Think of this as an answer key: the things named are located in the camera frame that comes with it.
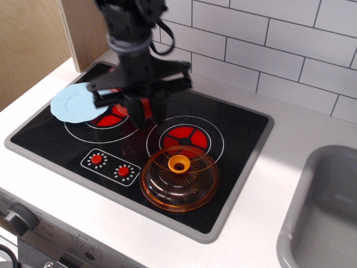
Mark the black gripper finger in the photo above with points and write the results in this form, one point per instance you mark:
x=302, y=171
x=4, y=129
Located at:
x=158, y=108
x=136, y=113

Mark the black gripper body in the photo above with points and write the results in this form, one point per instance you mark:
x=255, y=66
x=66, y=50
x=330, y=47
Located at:
x=139, y=75

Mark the red plastic cup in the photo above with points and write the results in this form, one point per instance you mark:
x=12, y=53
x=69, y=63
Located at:
x=136, y=95

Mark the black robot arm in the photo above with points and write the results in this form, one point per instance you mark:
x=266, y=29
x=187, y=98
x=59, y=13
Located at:
x=130, y=25

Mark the light blue plate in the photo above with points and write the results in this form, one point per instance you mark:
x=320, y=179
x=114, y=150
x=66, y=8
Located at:
x=75, y=104

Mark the black toy stove top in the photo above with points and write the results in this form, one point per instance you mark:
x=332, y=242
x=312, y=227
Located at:
x=107, y=154

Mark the orange transparent pot lid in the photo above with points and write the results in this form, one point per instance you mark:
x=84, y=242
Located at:
x=179, y=179

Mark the wooden side panel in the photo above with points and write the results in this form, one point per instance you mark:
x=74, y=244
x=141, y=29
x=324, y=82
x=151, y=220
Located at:
x=38, y=36

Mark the grey oven front panel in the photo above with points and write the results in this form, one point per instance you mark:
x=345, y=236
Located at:
x=62, y=242

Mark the grey oven knob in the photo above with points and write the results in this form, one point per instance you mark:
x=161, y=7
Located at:
x=21, y=219

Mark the grey sink basin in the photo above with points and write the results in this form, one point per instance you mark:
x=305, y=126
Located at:
x=319, y=229

